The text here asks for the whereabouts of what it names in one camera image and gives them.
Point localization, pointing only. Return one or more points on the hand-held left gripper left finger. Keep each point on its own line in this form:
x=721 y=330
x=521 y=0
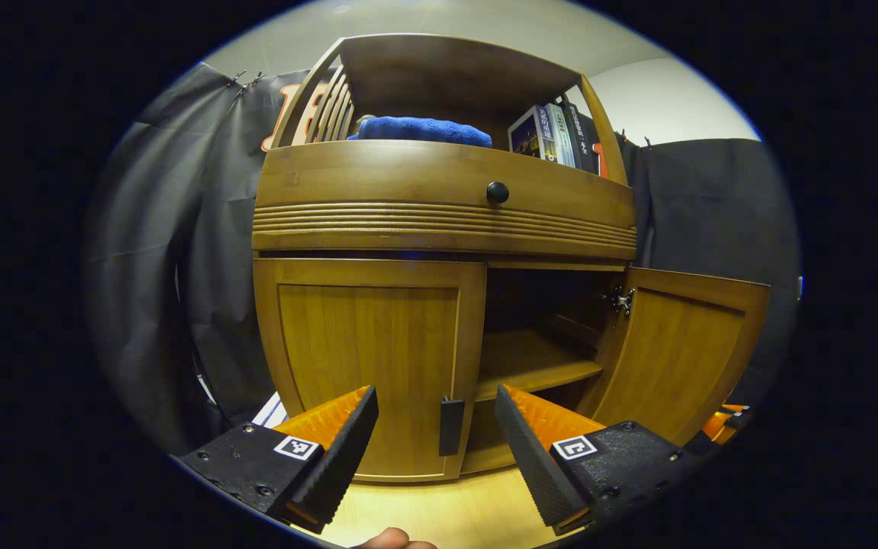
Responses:
x=340 y=465

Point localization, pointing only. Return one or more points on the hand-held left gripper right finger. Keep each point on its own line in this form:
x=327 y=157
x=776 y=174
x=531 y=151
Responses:
x=534 y=465

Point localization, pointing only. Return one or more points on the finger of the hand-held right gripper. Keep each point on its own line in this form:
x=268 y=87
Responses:
x=725 y=423

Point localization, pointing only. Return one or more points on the wooden cabinet door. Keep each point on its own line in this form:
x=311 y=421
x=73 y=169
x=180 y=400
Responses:
x=370 y=343
x=675 y=351

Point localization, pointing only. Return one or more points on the wooden double-door shoe cabinet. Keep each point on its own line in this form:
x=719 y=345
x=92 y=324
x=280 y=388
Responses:
x=439 y=76

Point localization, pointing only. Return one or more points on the wooden inner cabinet shelf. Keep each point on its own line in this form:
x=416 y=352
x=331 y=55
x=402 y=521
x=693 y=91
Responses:
x=530 y=362

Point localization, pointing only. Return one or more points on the metal door hinge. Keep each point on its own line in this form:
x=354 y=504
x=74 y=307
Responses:
x=622 y=301

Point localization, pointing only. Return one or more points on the white flat object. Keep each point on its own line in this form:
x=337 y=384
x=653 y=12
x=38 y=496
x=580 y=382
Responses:
x=271 y=412

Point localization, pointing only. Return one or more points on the round black drawer knob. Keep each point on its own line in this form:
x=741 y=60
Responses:
x=497 y=192

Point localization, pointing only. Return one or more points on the wooden ribbed drawer front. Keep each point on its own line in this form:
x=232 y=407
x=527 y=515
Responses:
x=378 y=183

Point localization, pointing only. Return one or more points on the black backdrop cloth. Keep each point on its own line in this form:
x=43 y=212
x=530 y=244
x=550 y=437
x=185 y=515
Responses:
x=180 y=229

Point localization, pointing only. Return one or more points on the black book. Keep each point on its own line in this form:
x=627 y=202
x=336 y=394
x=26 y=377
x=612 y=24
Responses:
x=584 y=137

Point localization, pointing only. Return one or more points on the purple book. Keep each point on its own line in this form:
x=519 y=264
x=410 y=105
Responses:
x=529 y=136

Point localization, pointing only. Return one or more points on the white book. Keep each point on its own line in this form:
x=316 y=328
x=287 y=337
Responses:
x=561 y=136

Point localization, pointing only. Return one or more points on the folded blue towel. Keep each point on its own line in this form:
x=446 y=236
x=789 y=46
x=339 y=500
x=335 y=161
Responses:
x=424 y=130

